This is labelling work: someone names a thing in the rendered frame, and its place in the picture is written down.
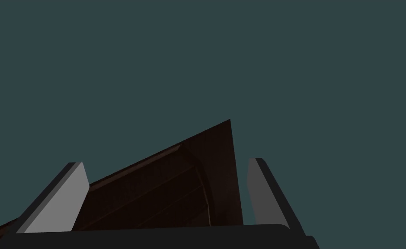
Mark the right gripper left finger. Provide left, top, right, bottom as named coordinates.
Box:
left=7, top=162, right=90, bottom=234

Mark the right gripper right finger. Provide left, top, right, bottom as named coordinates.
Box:
left=246, top=157, right=306, bottom=236

